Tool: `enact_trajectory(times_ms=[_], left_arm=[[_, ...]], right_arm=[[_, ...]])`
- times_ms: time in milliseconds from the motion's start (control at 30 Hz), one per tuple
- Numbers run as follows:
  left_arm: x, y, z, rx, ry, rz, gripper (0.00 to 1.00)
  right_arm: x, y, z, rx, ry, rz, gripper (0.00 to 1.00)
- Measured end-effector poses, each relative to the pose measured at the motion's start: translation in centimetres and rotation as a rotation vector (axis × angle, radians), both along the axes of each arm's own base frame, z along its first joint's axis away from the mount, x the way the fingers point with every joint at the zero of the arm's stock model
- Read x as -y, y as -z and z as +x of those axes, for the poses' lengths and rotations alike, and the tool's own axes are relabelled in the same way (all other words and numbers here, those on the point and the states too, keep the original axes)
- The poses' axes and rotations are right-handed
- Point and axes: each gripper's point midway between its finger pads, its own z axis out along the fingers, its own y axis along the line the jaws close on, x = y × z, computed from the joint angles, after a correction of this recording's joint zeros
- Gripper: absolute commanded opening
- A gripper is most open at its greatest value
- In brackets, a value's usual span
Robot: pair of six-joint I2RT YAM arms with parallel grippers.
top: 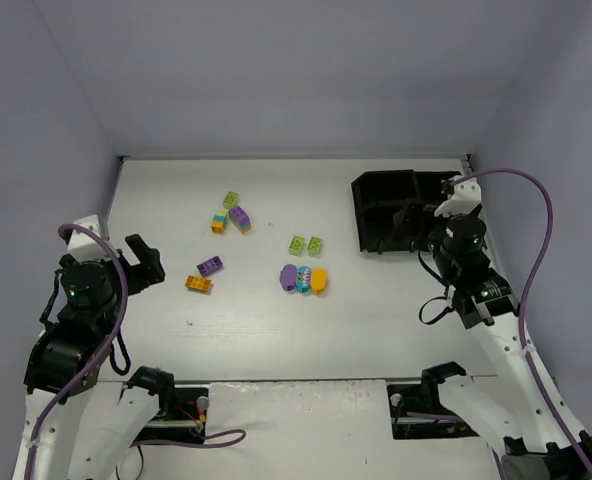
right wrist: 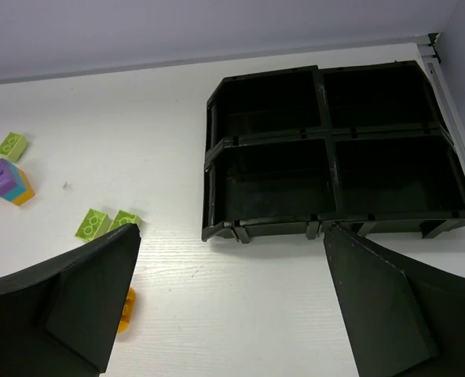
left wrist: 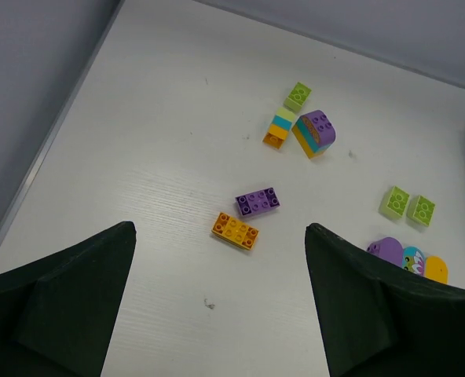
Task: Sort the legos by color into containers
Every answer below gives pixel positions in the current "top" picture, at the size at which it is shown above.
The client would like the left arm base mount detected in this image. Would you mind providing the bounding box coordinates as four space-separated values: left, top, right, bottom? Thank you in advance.
145 385 210 430

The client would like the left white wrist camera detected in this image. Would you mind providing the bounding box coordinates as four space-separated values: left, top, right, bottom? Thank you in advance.
67 214 110 262

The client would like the purple oval lego block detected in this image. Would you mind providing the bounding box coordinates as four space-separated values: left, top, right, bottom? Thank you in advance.
279 264 298 292

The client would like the lime green lego brick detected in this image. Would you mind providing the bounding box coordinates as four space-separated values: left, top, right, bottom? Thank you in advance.
222 191 239 210

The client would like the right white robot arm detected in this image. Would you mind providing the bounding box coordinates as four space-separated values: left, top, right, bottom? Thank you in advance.
388 209 592 479

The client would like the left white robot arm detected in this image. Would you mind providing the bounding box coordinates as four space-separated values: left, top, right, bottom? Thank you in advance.
13 224 177 479

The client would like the purple lego brick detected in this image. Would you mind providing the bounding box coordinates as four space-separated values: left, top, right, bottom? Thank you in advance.
197 256 223 278

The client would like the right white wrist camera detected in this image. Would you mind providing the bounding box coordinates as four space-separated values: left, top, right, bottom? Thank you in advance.
434 175 482 218

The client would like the orange lego brick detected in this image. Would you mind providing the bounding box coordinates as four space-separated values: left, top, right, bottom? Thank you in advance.
185 275 212 293

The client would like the orange oval lego block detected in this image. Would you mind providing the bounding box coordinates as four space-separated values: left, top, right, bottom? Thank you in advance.
310 267 328 295

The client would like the teal oval face lego block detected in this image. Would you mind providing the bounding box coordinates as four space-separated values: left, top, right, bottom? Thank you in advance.
295 266 312 293

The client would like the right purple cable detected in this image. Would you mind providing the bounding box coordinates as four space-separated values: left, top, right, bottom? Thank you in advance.
405 168 592 480

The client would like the purple blue orange lego stack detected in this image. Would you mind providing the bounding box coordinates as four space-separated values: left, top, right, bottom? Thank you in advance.
228 205 251 234

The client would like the green blue orange lego stack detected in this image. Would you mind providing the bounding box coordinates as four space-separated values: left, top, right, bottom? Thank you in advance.
211 209 228 234

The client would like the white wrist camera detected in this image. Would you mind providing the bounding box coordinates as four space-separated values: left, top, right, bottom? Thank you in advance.
434 175 482 218
67 214 110 262

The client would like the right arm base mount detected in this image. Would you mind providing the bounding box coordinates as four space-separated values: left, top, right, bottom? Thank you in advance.
386 383 477 440

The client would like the black compartment sorting tray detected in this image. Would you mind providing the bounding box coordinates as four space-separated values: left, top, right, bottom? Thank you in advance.
351 170 482 254

